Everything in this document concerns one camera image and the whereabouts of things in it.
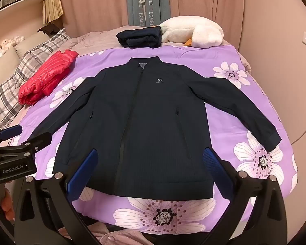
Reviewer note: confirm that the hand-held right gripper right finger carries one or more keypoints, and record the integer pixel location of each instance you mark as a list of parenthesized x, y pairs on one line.
[(214, 168)]

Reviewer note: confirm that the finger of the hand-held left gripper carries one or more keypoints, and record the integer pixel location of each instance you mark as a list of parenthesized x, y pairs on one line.
[(11, 132), (38, 139)]

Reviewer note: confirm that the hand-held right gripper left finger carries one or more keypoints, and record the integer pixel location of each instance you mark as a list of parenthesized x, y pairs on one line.
[(83, 171)]

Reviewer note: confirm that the navy zip jacket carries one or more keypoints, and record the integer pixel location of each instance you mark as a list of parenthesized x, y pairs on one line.
[(142, 132)]

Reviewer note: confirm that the person's left hand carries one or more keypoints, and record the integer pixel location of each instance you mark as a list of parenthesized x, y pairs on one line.
[(8, 203)]

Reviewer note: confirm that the purple floral blanket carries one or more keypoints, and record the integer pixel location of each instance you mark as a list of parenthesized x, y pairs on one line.
[(244, 122)]

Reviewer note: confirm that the plain beige pillow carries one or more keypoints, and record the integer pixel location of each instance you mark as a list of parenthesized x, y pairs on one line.
[(2, 71)]

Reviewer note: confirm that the red down jacket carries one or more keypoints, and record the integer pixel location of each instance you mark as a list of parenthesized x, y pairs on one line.
[(46, 77)]

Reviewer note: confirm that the grey plaid pillow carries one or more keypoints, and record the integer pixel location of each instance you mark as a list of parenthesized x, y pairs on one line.
[(33, 63)]

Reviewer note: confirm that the person's pink clothing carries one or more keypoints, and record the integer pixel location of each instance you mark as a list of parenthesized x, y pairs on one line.
[(122, 236)]

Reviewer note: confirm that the small dark object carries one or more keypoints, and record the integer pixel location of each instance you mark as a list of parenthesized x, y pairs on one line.
[(47, 28)]

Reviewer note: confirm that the white plush goose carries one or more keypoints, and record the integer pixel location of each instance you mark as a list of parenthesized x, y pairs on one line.
[(193, 32)]

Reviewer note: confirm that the folded navy garment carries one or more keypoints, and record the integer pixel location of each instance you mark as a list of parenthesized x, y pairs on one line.
[(140, 37)]

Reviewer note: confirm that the pink curtain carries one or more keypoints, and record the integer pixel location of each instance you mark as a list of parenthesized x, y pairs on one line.
[(91, 5), (206, 0)]

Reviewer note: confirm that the grey-blue printed curtain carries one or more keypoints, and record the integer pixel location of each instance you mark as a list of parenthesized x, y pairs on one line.
[(149, 2)]

